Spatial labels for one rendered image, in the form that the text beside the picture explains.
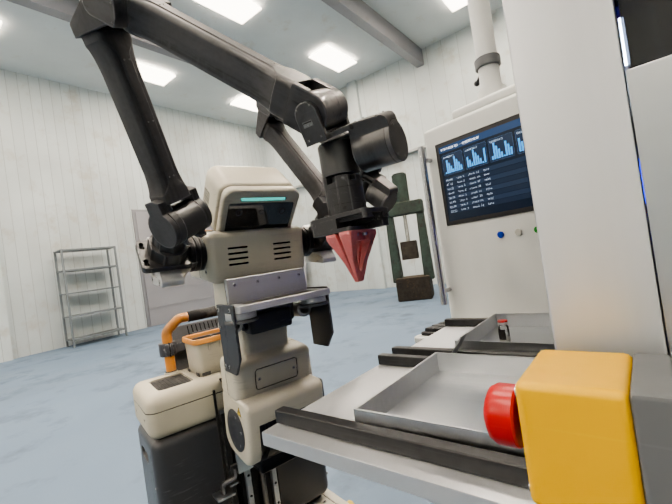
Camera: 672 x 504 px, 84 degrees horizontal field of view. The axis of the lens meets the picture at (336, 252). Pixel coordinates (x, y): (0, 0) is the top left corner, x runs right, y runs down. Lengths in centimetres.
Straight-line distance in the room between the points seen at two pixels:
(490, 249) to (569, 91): 111
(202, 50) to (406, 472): 61
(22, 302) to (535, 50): 1019
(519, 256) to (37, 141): 1052
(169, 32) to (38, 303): 980
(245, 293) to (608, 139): 79
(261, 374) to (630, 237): 85
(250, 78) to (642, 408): 55
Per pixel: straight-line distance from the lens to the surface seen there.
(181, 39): 68
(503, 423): 28
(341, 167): 54
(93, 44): 82
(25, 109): 1122
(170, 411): 122
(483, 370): 72
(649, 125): 32
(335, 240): 53
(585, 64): 33
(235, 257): 96
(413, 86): 1110
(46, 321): 1038
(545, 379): 26
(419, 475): 46
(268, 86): 57
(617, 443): 25
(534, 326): 103
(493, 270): 141
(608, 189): 32
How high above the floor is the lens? 112
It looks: 1 degrees up
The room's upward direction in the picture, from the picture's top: 8 degrees counter-clockwise
